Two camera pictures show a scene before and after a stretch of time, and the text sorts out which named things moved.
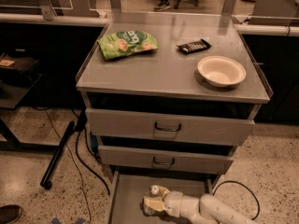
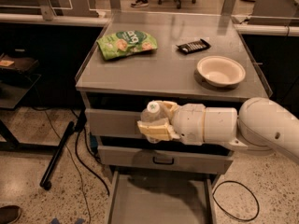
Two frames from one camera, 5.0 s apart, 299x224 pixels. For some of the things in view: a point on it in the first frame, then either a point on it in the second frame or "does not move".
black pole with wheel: [52, 163] does not move
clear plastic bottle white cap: [152, 191] -> [152, 112]
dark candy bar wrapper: [192, 47] does not move
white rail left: [38, 19] does not move
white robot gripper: [174, 203] -> [189, 121]
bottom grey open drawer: [128, 189] does not move
